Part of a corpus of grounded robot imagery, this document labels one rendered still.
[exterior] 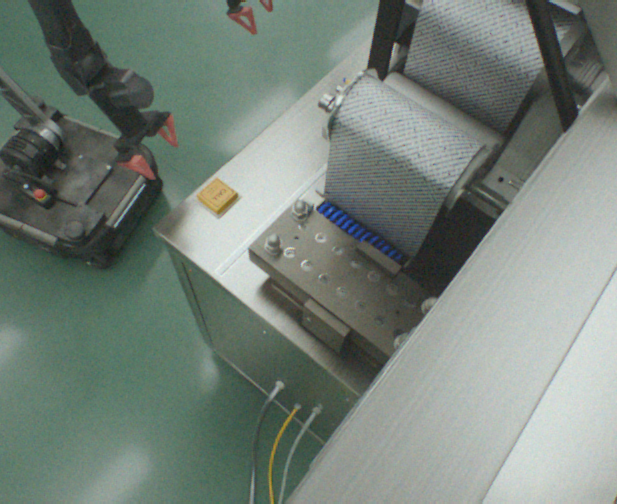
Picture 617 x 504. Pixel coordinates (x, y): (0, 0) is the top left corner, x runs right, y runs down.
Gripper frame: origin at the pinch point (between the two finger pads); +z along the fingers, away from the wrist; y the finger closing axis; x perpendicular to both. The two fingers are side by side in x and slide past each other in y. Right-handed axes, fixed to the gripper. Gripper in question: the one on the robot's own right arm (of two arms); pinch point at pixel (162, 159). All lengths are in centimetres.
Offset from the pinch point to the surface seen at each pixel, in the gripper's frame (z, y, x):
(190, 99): 59, 100, 109
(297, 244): 18.4, -6.2, -29.0
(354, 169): 8.5, 5.1, -41.8
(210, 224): 18.3, -3.1, -2.5
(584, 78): 9, 26, -77
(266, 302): 28.3, -15.6, -20.1
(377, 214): 19.2, 3.2, -43.5
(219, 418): 100, -31, 36
